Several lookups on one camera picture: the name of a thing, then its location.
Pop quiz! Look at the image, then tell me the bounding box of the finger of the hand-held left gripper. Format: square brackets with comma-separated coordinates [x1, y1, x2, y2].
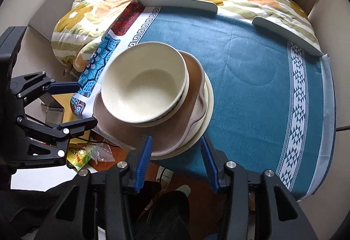
[9, 71, 80, 105]
[7, 116, 98, 168]

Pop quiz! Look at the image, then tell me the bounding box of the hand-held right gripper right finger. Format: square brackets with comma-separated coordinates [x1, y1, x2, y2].
[201, 136, 312, 240]

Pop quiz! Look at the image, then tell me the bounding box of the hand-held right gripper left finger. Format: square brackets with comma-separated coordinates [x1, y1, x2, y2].
[53, 135, 153, 240]

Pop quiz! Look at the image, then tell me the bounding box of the cream bowl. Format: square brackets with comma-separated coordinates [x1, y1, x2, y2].
[101, 41, 190, 123]
[131, 65, 190, 128]

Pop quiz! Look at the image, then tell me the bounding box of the yellow patterned plate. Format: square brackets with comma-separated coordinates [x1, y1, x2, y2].
[149, 71, 214, 160]

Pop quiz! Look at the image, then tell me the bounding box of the pink square bowl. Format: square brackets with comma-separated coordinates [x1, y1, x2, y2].
[93, 50, 209, 157]

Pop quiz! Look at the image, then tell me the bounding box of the metal tin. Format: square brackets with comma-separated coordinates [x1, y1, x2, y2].
[41, 92, 65, 123]

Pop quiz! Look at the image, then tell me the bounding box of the white slipper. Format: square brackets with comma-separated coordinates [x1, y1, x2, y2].
[156, 166, 175, 190]

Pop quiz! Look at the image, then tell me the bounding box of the green yellow snack packet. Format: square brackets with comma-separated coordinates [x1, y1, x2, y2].
[66, 144, 92, 173]

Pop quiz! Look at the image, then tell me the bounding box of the white sock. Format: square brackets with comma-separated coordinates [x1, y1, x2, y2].
[175, 185, 191, 197]

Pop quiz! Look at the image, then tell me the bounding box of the clear plastic bag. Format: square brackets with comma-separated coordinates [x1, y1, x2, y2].
[85, 140, 117, 164]

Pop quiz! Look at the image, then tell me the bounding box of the dark cloth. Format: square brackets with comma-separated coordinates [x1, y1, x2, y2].
[0, 183, 82, 240]

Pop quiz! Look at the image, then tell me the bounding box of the blue patterned tablecloth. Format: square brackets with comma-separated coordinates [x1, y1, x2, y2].
[70, 1, 335, 199]

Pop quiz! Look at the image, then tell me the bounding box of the white table edge guard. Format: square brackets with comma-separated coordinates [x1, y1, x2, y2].
[252, 16, 324, 57]

